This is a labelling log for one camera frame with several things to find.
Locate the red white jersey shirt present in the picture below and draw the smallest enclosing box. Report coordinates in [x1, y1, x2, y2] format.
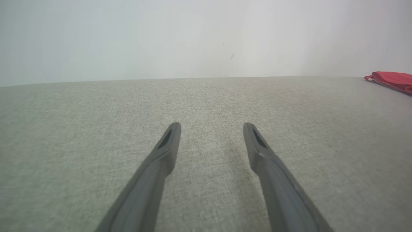
[364, 71, 412, 96]

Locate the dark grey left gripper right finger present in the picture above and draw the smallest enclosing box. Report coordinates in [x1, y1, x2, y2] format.
[243, 123, 334, 232]

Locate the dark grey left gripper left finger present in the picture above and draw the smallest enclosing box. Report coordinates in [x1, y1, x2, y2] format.
[95, 122, 182, 232]

